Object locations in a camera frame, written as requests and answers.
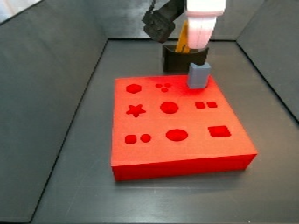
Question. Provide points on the blue rectangular peg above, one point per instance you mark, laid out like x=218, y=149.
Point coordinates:
x=198, y=75

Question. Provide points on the yellow two-pronged peg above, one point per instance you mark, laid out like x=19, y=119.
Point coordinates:
x=182, y=46

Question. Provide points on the red shape-sorter block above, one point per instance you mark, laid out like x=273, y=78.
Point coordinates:
x=175, y=131

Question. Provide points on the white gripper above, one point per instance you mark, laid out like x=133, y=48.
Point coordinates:
x=202, y=15

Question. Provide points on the black curved fixture stand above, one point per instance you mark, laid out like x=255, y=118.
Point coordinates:
x=177, y=61

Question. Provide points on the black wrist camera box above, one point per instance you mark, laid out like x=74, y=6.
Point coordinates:
x=159, y=20

